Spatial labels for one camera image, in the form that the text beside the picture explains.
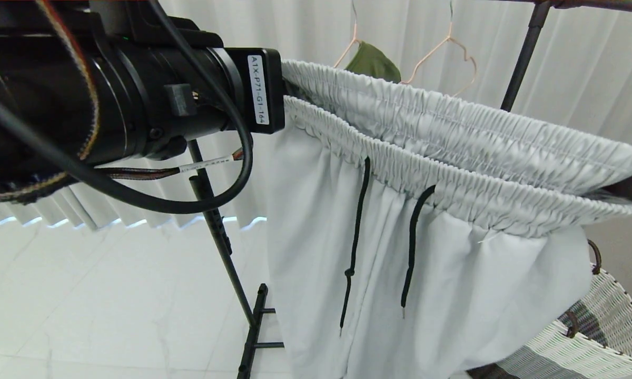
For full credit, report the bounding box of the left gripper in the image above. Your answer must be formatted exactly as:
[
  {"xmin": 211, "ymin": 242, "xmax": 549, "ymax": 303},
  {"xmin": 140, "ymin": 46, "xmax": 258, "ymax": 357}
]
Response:
[{"xmin": 129, "ymin": 46, "xmax": 287, "ymax": 161}]

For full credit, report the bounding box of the pink clothes hanger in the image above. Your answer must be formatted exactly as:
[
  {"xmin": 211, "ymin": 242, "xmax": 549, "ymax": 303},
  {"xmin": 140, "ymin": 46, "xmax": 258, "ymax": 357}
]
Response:
[
  {"xmin": 400, "ymin": 0, "xmax": 478, "ymax": 98},
  {"xmin": 332, "ymin": 0, "xmax": 365, "ymax": 70}
]

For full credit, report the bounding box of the green long-sleeved shirt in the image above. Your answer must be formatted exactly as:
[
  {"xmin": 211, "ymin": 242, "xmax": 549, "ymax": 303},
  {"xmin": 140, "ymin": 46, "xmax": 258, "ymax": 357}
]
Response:
[{"xmin": 344, "ymin": 41, "xmax": 402, "ymax": 84}]

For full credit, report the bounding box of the pale grey garment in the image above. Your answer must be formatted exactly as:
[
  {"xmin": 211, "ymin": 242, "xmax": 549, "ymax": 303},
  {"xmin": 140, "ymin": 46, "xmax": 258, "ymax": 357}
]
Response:
[{"xmin": 266, "ymin": 59, "xmax": 632, "ymax": 379}]

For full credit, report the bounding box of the black clothes rack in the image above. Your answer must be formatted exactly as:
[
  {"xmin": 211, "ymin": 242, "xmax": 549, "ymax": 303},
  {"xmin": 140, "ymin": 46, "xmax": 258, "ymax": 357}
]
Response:
[{"xmin": 186, "ymin": 0, "xmax": 632, "ymax": 379}]

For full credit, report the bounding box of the white laundry basket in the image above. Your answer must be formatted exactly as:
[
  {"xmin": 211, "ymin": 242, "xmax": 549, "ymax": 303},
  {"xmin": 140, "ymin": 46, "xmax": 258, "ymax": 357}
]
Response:
[{"xmin": 466, "ymin": 240, "xmax": 632, "ymax": 379}]

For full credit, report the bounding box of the white curtain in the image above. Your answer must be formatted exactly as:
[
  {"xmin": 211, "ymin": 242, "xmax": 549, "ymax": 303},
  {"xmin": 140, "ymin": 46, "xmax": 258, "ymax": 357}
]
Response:
[{"xmin": 0, "ymin": 0, "xmax": 632, "ymax": 232}]

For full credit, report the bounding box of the black cable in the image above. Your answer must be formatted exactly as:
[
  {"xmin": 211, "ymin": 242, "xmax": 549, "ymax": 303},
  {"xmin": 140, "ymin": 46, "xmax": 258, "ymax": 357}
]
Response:
[{"xmin": 0, "ymin": 0, "xmax": 254, "ymax": 215}]

